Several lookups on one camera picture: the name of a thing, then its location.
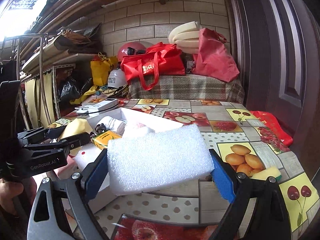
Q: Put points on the red tote bag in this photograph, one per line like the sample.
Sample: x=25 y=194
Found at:
x=159 y=59

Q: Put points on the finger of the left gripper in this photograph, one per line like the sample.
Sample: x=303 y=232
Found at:
x=68 y=143
x=38 y=135

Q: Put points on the pink red cloth bag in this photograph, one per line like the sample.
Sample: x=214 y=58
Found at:
x=213 y=59

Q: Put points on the white cardboard box tray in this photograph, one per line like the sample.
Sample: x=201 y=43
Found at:
x=88 y=153

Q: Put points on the red plastic bag on stool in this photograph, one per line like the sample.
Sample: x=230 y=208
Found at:
x=272 y=123

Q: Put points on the plaid blanket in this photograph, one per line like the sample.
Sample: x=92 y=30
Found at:
x=189 y=87

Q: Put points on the green yellow scrub sponge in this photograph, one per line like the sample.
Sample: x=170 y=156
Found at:
x=268 y=172

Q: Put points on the black plastic bag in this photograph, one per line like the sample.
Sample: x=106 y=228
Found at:
x=70 y=89

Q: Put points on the large white foam block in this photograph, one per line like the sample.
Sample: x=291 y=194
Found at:
x=159 y=161

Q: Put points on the white power bank device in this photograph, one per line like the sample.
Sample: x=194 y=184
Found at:
x=100 y=106

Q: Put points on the yellow shopping bag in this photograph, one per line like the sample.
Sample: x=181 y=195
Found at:
x=101 y=67

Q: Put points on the long white foam block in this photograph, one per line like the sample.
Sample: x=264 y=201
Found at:
x=133 y=131

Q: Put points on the metal storage shelf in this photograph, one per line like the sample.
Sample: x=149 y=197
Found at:
x=57 y=58

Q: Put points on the pink fluffy plush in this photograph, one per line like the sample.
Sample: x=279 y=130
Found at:
x=141 y=125

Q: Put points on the yellow sponge block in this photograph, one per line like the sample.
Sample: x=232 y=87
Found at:
x=75 y=127

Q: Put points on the white hard hat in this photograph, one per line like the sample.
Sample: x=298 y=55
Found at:
x=116 y=79

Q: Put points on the cream foam roll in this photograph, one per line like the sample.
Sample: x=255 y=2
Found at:
x=186 y=37

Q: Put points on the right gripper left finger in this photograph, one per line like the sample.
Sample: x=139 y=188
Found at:
x=48 y=218

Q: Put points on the yellow bamboo tissue pack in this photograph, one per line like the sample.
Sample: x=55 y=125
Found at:
x=101 y=141

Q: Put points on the fruit print tablecloth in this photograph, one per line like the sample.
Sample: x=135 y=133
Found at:
x=193 y=209

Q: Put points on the left hand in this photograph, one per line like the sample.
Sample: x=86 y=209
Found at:
x=8 y=191

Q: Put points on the white socks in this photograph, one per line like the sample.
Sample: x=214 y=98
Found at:
x=109 y=123

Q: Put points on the pink helmet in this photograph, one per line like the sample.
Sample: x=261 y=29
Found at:
x=129 y=49

